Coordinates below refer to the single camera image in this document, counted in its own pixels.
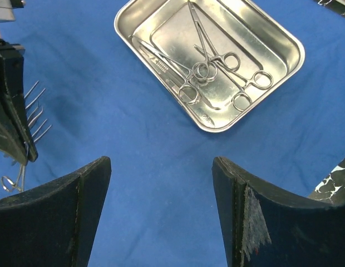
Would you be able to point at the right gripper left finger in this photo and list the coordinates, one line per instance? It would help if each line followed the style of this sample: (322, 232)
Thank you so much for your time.
(55, 224)

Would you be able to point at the metal instrument tray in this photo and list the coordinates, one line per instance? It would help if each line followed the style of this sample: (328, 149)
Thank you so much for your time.
(233, 26)

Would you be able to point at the blue surgical drape cloth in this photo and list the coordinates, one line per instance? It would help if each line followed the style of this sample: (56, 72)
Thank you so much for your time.
(99, 99)

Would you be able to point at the steel scalpel handle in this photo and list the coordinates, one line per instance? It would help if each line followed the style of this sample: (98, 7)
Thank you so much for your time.
(172, 84)

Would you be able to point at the steel forceps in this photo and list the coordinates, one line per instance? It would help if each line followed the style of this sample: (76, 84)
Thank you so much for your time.
(33, 95)
(35, 115)
(41, 131)

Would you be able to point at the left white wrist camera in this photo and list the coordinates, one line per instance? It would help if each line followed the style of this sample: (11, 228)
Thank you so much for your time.
(6, 13)

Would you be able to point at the steel surgical scissors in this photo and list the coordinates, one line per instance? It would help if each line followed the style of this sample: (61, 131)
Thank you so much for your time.
(205, 70)

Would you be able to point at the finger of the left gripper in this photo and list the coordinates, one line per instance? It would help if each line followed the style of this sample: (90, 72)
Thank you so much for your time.
(15, 136)

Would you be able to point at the steel hemostat clamp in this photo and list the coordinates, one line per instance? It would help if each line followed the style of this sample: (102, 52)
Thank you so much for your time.
(187, 91)

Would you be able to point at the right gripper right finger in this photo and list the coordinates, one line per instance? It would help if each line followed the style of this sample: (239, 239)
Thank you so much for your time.
(265, 225)

